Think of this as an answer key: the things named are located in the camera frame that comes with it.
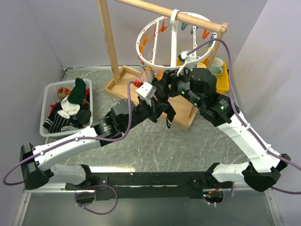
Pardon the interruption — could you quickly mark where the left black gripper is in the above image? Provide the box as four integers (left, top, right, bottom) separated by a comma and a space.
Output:
122, 96, 168, 132

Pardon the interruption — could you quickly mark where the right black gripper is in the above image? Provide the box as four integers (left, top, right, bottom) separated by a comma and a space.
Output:
153, 64, 203, 108

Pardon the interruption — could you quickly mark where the black white striped sock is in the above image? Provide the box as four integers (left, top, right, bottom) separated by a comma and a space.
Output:
151, 78, 176, 129

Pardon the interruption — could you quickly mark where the black brown sock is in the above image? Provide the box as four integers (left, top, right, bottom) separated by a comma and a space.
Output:
75, 109, 91, 126

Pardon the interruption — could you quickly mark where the dark green dotted sock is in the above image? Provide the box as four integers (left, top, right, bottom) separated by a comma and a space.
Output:
68, 78, 86, 104

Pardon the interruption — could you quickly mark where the white small sock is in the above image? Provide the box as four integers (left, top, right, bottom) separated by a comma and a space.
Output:
57, 96, 80, 119

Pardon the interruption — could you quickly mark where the orange sock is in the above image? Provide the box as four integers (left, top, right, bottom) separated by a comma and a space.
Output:
64, 88, 71, 96

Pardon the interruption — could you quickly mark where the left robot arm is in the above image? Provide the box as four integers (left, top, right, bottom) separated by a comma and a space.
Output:
20, 99, 168, 190

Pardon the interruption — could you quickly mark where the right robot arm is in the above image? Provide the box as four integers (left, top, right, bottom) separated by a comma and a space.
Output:
152, 68, 290, 192

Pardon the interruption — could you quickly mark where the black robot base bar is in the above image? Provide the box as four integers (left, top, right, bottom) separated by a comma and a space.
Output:
65, 171, 232, 201

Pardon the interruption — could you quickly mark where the white round clip hanger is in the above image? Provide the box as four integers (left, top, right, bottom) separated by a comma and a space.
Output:
136, 9, 217, 71

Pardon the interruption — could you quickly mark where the pink sheer sock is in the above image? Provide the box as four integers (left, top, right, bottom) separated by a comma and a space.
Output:
137, 52, 153, 83

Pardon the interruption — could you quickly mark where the yellow bowl on plates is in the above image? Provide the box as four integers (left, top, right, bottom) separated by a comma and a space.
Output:
197, 62, 206, 68

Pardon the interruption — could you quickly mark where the pale green mug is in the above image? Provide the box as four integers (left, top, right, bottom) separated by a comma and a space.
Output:
210, 57, 224, 76

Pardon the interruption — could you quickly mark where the orange clothes clip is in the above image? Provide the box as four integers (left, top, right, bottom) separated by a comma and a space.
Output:
159, 17, 169, 33

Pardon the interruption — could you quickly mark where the yellow plastic tray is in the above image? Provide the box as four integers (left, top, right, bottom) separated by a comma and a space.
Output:
177, 57, 230, 94

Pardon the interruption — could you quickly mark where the red sock in basket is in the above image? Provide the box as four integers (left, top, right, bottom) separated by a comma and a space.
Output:
50, 89, 90, 114

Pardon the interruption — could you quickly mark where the argyle tan sock in basket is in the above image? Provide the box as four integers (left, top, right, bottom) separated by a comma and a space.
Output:
57, 87, 67, 101

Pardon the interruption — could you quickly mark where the navy striped sock in basket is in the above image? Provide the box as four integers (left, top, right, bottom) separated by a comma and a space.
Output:
43, 110, 75, 133

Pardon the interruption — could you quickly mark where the white plastic laundry basket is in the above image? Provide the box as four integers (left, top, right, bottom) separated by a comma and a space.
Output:
40, 79, 93, 137

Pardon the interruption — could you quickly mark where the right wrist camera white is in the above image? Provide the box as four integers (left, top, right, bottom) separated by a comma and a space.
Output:
177, 51, 197, 76

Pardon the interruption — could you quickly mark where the wooden hanger rack frame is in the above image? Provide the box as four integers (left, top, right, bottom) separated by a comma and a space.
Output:
97, 0, 228, 131

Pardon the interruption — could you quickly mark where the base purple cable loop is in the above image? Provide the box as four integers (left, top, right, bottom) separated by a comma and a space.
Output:
74, 184, 119, 215

